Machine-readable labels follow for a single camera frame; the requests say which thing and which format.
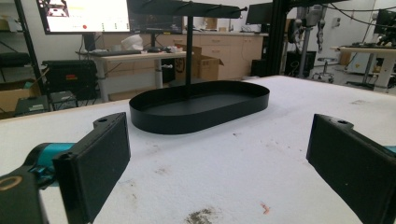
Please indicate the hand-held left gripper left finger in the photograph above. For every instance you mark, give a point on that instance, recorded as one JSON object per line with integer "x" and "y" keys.
{"x": 93, "y": 161}

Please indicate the black jewelry stand with tray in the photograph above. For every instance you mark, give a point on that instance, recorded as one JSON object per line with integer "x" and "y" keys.
{"x": 199, "y": 105}

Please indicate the white side table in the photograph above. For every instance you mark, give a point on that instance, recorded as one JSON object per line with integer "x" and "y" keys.
{"x": 370, "y": 62}

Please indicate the dark monitor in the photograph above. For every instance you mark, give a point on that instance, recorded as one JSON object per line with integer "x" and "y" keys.
{"x": 155, "y": 23}

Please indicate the white height-adjustable desk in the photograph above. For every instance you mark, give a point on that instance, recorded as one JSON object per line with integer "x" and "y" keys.
{"x": 130, "y": 71}

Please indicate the small black device box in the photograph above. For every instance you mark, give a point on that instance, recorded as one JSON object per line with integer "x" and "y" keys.
{"x": 32, "y": 106}

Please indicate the cardboard box with green item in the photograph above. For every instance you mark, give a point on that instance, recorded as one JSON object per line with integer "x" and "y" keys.
{"x": 15, "y": 96}

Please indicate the rolling stool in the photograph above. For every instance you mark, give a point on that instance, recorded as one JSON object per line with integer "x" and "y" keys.
{"x": 325, "y": 70}

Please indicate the black metal frame post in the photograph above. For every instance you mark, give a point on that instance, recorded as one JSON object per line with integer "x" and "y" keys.
{"x": 277, "y": 37}

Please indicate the black shelf rack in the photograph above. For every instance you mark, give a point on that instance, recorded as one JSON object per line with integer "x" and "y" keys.
{"x": 21, "y": 46}

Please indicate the large monitor with bright screen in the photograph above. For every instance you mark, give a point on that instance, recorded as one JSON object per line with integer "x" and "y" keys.
{"x": 84, "y": 15}

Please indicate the black equipment case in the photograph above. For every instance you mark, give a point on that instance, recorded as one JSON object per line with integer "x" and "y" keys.
{"x": 71, "y": 77}

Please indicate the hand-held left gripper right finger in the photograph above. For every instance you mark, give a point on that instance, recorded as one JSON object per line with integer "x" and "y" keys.
{"x": 351, "y": 165}

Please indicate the black keyboard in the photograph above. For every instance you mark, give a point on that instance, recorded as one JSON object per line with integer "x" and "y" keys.
{"x": 115, "y": 53}

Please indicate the open cardboard box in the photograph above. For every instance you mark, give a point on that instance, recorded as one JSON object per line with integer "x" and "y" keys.
{"x": 205, "y": 65}

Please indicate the white crumpled cloth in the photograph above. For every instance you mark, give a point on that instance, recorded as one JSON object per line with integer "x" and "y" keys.
{"x": 132, "y": 42}

